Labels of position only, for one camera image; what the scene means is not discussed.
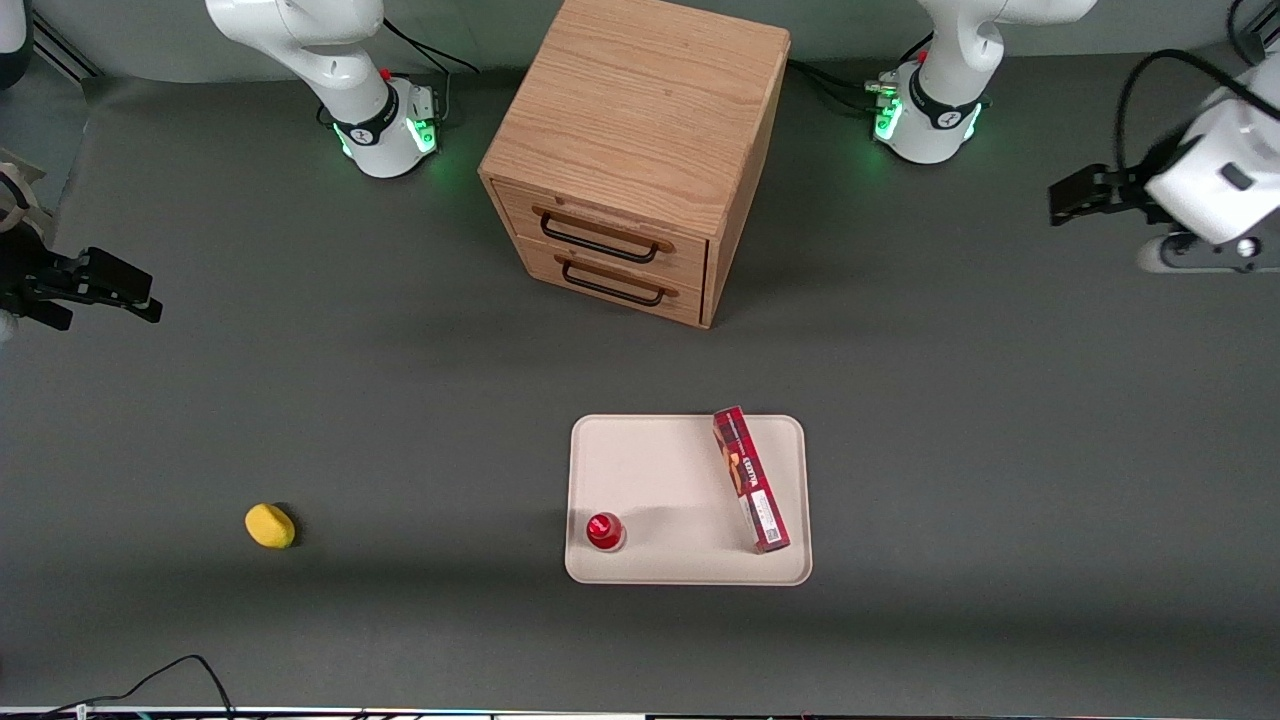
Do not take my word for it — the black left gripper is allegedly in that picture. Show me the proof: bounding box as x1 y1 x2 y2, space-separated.
1048 163 1161 227

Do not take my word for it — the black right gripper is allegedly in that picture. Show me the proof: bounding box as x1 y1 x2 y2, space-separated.
0 230 164 332

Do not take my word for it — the red cookie box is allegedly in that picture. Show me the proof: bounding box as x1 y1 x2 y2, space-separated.
712 405 792 555

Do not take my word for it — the white rectangular tray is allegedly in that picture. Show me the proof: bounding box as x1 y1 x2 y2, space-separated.
565 413 813 587

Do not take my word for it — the yellow lemon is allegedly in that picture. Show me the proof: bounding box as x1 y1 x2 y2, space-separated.
245 503 297 550

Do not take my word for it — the dark grey table mat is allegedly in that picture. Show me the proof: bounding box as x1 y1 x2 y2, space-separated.
0 40 1280 713

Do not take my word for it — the wooden drawer front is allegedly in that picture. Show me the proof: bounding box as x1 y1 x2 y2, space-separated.
515 235 706 328
495 180 710 292

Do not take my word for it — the wooden drawer cabinet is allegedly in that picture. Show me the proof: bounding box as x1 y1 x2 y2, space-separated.
478 0 792 330

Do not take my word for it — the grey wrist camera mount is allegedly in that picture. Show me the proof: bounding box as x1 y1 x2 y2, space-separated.
1137 233 1280 274

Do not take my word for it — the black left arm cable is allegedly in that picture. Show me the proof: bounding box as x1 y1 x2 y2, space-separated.
1115 0 1280 176

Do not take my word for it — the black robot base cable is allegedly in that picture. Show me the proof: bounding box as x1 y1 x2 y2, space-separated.
383 18 481 76
800 72 876 116
788 60 881 101

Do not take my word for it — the dark metal frame rail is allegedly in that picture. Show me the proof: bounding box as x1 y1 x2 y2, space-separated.
30 10 101 83

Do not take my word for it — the black cable on table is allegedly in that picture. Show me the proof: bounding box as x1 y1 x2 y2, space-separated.
40 655 236 720

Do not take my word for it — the black drawer handle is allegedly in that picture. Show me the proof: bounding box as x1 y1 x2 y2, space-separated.
560 258 666 308
540 208 673 265

